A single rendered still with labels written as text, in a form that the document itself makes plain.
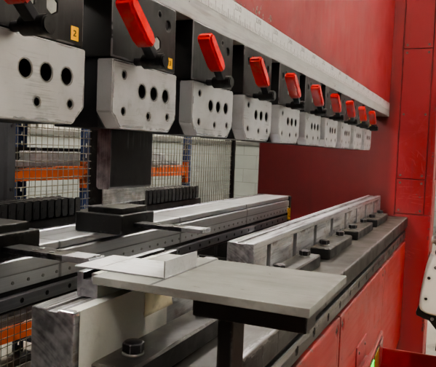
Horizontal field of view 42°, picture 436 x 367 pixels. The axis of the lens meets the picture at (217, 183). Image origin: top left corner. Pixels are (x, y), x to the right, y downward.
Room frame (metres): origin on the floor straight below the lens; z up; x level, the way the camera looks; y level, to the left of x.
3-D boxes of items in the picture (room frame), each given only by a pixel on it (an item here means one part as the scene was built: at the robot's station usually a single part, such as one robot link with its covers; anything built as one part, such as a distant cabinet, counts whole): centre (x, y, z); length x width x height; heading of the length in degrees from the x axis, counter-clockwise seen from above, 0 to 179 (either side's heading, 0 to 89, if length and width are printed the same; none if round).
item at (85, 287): (0.78, 0.11, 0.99); 0.20 x 0.03 x 0.03; 156
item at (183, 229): (1.13, 0.14, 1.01); 0.26 x 0.12 x 0.05; 66
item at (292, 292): (0.70, -0.01, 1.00); 0.26 x 0.18 x 0.01; 66
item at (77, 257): (0.82, 0.28, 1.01); 0.26 x 0.12 x 0.05; 66
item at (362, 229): (2.02, -0.50, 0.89); 0.30 x 0.05 x 0.03; 156
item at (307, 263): (1.29, -0.18, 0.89); 0.30 x 0.05 x 0.03; 156
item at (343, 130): (1.83, -0.36, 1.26); 0.15 x 0.09 x 0.17; 156
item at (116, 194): (0.76, 0.12, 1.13); 0.10 x 0.02 x 0.10; 156
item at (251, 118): (1.10, -0.03, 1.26); 0.15 x 0.09 x 0.17; 156
